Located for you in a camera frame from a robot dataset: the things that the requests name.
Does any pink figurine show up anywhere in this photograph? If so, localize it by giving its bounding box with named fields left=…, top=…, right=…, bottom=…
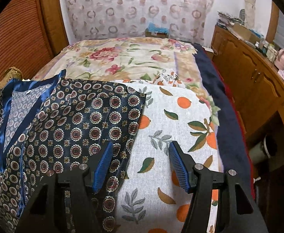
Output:
left=274, top=49, right=284, bottom=70

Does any floral cream bedspread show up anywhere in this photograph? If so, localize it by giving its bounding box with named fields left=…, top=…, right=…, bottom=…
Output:
left=34, top=37, right=220, bottom=125

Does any wooden sideboard cabinet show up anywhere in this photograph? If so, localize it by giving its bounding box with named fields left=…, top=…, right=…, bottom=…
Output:
left=210, top=25, right=284, bottom=165

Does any circle-patterned sheer curtain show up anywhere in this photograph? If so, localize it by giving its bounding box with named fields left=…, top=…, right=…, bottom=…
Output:
left=65, top=0, right=214, bottom=44

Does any navy patterned satin garment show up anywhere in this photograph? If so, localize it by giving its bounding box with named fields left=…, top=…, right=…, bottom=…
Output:
left=0, top=71, right=146, bottom=232

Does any cardboard box on sideboard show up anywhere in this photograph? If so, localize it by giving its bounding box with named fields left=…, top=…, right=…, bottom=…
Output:
left=228, top=23, right=260, bottom=44

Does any brown louvered wardrobe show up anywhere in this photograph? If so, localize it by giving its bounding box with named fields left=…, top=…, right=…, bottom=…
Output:
left=0, top=0, right=69, bottom=81

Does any white orange-print cloth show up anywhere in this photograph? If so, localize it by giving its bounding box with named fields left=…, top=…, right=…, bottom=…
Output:
left=115, top=73, right=219, bottom=232

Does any navy blue blanket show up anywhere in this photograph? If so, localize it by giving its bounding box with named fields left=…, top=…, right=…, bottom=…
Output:
left=194, top=43, right=255, bottom=197

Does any blue-topped box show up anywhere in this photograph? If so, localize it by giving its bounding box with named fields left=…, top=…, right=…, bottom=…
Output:
left=145, top=23, right=169, bottom=38

